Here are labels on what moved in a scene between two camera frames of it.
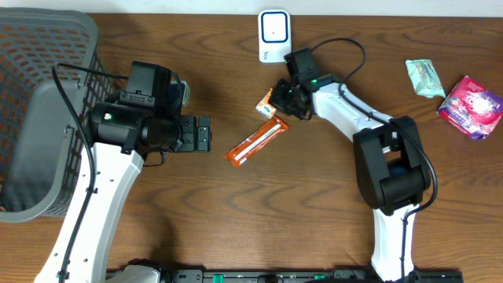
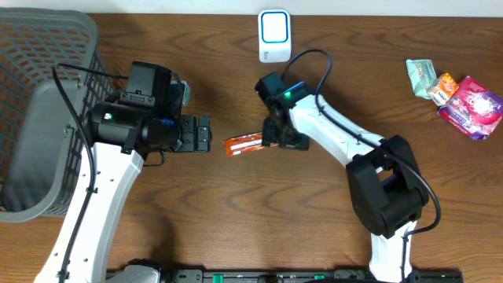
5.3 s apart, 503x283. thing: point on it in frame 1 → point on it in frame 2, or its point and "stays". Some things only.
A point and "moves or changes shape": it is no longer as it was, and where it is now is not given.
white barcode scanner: (274, 34) stays
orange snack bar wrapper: (256, 141) moves or changes shape
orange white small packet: (265, 108) → (442, 89)
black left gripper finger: (203, 146) stays
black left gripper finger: (203, 129) stays
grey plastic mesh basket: (42, 145) stays
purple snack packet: (471, 108) stays
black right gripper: (286, 98) → (280, 134)
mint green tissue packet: (425, 78) stays
